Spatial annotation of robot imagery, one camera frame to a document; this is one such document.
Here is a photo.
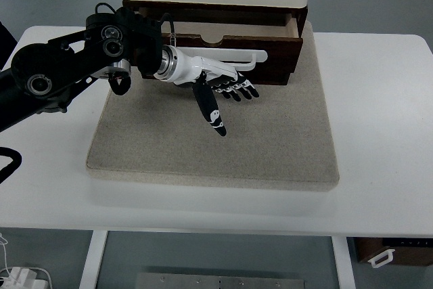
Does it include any brown drawer on floor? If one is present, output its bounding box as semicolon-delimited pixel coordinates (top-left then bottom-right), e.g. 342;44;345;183
354;237;432;268

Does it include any metal plate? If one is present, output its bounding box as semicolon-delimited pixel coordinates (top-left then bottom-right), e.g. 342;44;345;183
135;273;304;289

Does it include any white handle on floor drawer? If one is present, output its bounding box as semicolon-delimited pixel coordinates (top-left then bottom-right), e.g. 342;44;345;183
368;248;395;269

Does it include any dark wooden drawer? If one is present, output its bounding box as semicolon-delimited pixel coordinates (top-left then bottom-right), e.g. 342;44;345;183
135;6;304;86

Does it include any white cable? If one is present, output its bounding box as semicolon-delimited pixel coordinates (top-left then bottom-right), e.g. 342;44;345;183
0;233;53;289

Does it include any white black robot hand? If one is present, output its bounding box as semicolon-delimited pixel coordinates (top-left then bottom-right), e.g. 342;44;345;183
154;45;260;136

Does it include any grey stone slab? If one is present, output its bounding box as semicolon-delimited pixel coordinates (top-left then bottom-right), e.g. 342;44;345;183
86;24;340;191

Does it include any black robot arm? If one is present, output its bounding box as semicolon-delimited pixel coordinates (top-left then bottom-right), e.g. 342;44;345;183
1;7;258;136

